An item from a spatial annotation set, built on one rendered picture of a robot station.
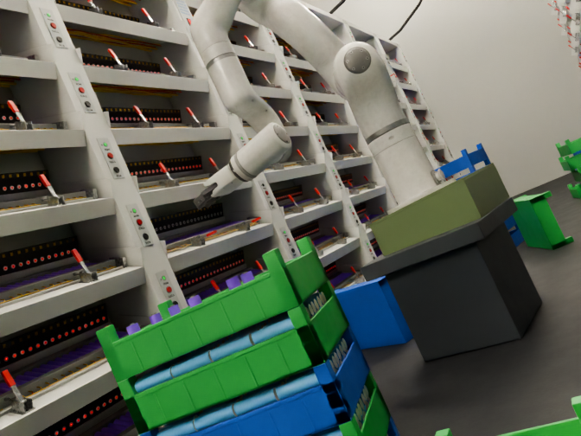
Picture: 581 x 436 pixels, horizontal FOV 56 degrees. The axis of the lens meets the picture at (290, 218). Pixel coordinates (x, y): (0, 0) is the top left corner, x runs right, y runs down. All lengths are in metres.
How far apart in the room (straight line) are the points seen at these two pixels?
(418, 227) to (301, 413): 0.70
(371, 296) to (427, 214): 0.46
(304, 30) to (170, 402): 0.99
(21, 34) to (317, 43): 0.83
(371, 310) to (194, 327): 1.03
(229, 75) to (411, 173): 0.53
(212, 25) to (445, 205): 0.76
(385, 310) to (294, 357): 0.97
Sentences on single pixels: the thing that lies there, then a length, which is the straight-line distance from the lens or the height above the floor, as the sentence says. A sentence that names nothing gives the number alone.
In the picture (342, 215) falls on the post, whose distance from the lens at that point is 2.68.
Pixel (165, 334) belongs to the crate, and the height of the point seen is 0.36.
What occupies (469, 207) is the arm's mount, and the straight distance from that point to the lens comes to 1.29.
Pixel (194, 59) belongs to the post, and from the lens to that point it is 2.21.
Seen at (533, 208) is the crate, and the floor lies 0.16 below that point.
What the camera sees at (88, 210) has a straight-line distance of 1.46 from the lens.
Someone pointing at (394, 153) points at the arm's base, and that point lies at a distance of 1.38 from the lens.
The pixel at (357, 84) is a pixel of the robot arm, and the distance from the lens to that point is 1.36.
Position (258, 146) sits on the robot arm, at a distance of 1.42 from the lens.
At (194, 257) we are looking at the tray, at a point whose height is 0.49.
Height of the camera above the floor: 0.39
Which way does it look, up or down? 3 degrees up
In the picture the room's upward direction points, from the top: 25 degrees counter-clockwise
